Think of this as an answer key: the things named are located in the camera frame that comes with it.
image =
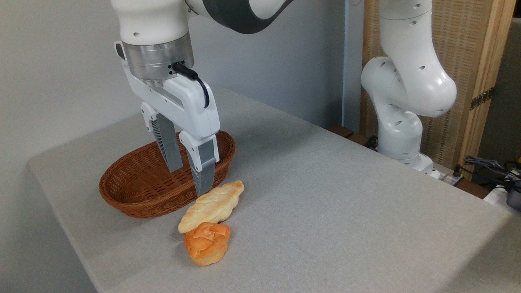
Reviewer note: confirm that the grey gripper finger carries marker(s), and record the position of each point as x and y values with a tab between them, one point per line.
203	165
167	143

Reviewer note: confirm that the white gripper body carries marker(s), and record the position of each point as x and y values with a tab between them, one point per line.
187	108

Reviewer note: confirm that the round orange bread roll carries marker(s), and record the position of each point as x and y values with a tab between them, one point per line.
207	244

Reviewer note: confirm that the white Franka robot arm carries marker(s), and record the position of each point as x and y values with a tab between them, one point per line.
407	81

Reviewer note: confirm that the long pale braided bread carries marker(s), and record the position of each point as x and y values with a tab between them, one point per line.
213	205

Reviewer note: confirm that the brown wicker basket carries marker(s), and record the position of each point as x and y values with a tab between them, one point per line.
122	199

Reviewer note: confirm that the wooden rattan folding screen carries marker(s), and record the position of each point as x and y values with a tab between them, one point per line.
460	40

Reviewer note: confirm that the grey box device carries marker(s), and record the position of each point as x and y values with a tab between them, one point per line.
515	197

